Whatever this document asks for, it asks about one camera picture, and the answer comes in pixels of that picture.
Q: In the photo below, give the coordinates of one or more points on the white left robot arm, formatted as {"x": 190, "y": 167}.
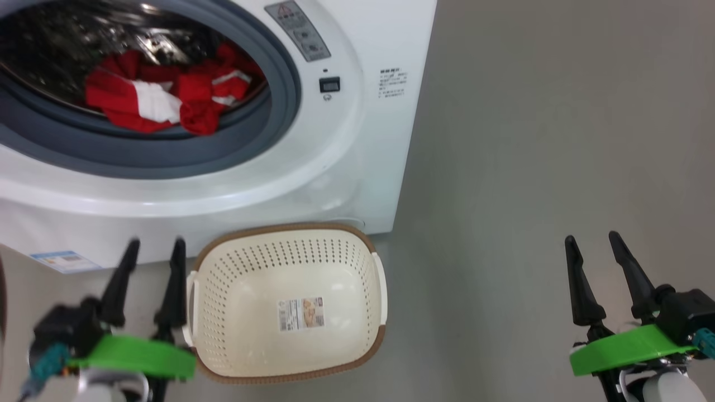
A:
{"x": 106, "y": 391}

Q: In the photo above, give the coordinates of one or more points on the steel perforated washer drum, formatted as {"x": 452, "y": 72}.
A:
{"x": 50, "y": 50}

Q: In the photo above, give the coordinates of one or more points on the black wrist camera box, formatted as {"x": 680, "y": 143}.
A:
{"x": 690, "y": 312}
{"x": 64, "y": 329}

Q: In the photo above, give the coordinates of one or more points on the red and white garment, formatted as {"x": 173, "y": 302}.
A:
{"x": 117, "y": 95}

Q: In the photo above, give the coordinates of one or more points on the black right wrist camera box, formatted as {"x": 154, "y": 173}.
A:
{"x": 690, "y": 312}

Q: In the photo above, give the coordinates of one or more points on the black door latch socket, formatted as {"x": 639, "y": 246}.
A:
{"x": 329, "y": 85}

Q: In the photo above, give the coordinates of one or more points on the grey warning sticker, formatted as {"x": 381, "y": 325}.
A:
{"x": 299, "y": 30}

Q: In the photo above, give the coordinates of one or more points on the cream basket with brown rim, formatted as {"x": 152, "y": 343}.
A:
{"x": 251, "y": 346}

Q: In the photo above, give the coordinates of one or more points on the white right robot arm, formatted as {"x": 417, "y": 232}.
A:
{"x": 665, "y": 388}

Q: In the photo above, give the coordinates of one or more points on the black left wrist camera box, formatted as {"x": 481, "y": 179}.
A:
{"x": 64, "y": 329}

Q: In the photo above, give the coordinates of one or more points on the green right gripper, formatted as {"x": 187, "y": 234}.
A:
{"x": 625, "y": 349}

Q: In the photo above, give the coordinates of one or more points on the blue energy label sticker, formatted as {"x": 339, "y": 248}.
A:
{"x": 64, "y": 261}

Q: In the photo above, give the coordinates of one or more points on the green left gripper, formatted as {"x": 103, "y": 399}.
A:
{"x": 139, "y": 354}

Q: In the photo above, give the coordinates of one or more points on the white front-load washing machine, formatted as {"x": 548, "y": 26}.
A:
{"x": 357, "y": 167}

